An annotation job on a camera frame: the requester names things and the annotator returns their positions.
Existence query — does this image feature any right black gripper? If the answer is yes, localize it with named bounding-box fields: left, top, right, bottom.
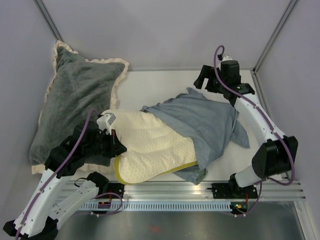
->
left=193, top=65, right=227, bottom=95

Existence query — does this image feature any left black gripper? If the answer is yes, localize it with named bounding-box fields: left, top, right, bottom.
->
left=84, top=128, right=127, bottom=159

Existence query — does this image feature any cream pillow yellow edge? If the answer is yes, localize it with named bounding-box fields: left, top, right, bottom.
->
left=102, top=109, right=197, bottom=185

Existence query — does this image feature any patchwork and blue pillowcase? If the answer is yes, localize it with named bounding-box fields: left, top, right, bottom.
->
left=141, top=87, right=250, bottom=185

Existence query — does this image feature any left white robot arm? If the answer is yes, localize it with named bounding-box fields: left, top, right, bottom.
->
left=3, top=118, right=127, bottom=240

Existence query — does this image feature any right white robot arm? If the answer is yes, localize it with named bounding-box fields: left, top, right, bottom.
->
left=193, top=55, right=298, bottom=199

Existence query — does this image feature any grey plush pillow cream trim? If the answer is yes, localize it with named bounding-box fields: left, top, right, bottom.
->
left=28, top=40, right=130, bottom=175

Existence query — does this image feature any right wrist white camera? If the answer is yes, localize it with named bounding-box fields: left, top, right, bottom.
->
left=220, top=55, right=233, bottom=62

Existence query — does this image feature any wrist white camera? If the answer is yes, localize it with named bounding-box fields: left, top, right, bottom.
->
left=220, top=55, right=233, bottom=62
left=96, top=113, right=116, bottom=135

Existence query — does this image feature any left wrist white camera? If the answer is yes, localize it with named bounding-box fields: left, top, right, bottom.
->
left=96, top=113, right=116, bottom=135

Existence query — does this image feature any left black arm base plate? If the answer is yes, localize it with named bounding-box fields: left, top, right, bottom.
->
left=104, top=182, right=125, bottom=198

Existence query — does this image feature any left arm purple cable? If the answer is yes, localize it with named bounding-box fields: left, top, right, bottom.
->
left=14, top=108, right=124, bottom=238

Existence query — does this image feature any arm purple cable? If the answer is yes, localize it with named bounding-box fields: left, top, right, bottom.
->
left=14, top=108, right=124, bottom=238
left=212, top=45, right=297, bottom=218

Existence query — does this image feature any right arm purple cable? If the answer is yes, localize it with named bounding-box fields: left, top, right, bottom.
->
left=212, top=45, right=297, bottom=218

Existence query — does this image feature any slotted white cable duct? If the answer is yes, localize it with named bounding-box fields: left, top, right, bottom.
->
left=77, top=200, right=248, bottom=212

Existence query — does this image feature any right side aluminium rail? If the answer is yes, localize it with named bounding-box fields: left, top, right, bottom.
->
left=250, top=69, right=291, bottom=183

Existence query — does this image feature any aluminium rail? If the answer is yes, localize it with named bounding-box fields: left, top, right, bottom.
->
left=250, top=69, right=291, bottom=183
left=34, top=180, right=307, bottom=201

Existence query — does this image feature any right aluminium frame post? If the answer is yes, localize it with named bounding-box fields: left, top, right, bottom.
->
left=252, top=0, right=299, bottom=75

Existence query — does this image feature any aluminium frame post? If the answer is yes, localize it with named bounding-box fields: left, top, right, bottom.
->
left=252, top=0, right=299, bottom=75
left=33, top=0, right=64, bottom=42

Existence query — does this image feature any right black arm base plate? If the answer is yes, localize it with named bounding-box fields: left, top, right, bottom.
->
left=207, top=183, right=258, bottom=200

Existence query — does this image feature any aluminium front rail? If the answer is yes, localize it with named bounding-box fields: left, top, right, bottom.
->
left=34, top=180, right=307, bottom=201

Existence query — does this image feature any left aluminium frame post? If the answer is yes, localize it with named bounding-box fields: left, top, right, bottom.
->
left=33, top=0, right=64, bottom=42

